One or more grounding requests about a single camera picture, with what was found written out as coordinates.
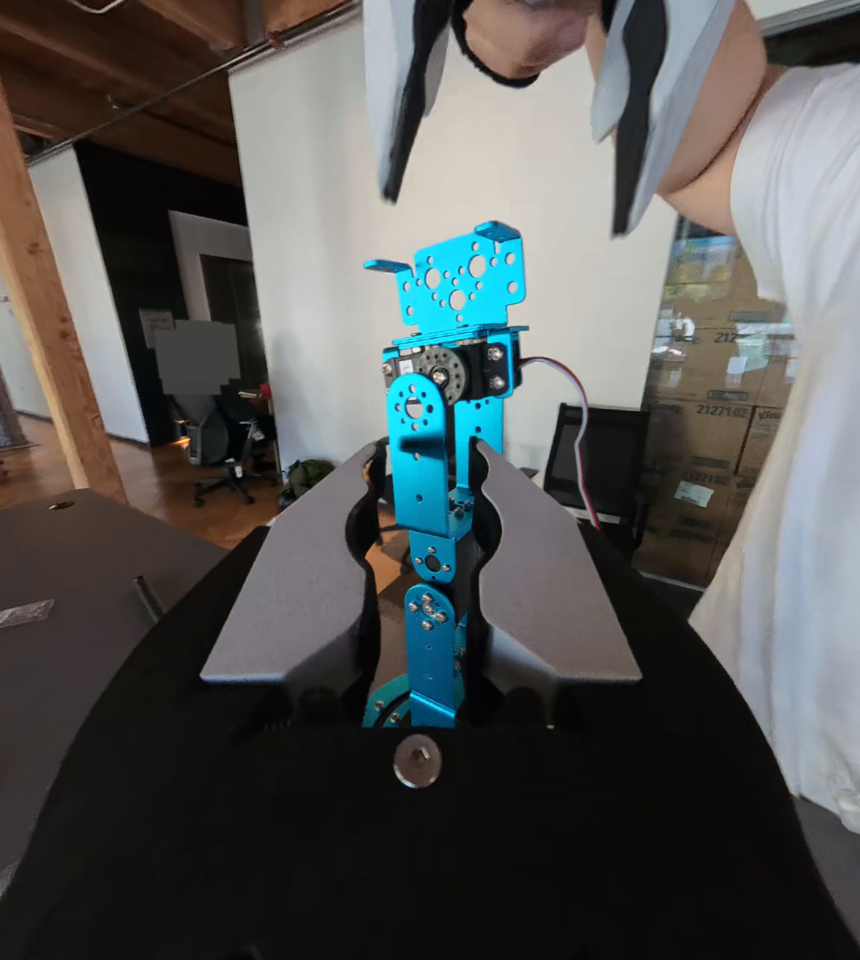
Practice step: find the green bag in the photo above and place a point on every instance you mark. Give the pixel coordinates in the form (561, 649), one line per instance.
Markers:
(308, 480)

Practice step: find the person's right hand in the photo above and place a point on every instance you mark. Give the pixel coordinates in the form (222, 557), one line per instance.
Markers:
(527, 30)

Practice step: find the person's right forearm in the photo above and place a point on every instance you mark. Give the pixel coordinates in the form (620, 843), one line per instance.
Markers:
(722, 112)

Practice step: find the metal ceiling pipe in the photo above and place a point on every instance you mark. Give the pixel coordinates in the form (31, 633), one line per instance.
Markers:
(175, 84)

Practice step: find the blue toy robot arm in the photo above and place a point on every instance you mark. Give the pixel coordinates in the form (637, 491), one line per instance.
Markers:
(419, 450)

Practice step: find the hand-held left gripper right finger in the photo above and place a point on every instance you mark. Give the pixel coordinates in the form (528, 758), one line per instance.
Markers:
(550, 592)

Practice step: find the wooden post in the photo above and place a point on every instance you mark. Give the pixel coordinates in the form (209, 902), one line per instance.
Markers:
(17, 225)

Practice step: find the stack of cardboard boxes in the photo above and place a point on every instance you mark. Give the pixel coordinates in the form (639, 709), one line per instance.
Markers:
(707, 450)

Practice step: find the black cylindrical rod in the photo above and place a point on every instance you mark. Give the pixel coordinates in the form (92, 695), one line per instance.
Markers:
(149, 598)

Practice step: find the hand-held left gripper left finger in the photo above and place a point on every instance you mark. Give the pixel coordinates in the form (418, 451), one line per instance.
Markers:
(295, 592)

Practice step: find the white door frame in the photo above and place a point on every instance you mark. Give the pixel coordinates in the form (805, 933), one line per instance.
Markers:
(212, 240)

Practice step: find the person's white shirt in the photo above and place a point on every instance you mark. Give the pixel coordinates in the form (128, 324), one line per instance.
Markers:
(812, 450)

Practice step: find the grey office chair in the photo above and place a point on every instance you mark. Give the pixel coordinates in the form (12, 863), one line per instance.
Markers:
(209, 442)

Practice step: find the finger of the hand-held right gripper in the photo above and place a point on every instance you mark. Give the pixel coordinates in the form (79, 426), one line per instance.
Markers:
(392, 75)
(670, 90)

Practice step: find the black mesh chair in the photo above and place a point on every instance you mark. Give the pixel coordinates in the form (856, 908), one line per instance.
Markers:
(602, 457)

